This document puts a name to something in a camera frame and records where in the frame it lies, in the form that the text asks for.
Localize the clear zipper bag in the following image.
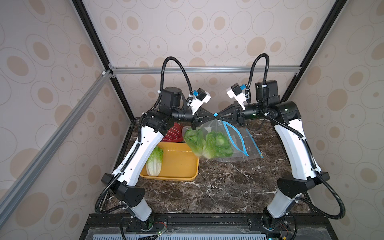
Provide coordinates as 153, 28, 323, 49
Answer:
182, 114, 264, 162

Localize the chinese cabbage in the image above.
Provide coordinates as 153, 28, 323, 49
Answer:
203, 132, 234, 159
146, 146, 164, 177
184, 129, 206, 157

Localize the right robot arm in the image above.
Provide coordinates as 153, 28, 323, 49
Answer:
216, 53, 346, 231

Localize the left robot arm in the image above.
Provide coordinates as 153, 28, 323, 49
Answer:
95, 57, 215, 226

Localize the red silver toaster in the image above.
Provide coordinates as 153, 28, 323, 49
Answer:
162, 123, 183, 143

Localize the yellow tray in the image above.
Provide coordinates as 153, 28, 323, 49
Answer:
140, 142, 199, 182

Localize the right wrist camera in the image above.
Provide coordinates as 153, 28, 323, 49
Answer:
227, 83, 247, 110

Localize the horizontal aluminium rail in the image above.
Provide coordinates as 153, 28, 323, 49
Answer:
112, 65, 301, 75

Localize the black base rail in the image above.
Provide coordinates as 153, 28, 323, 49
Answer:
80, 213, 338, 240

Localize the left diagonal aluminium rail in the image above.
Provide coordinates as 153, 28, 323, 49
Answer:
0, 69, 112, 227

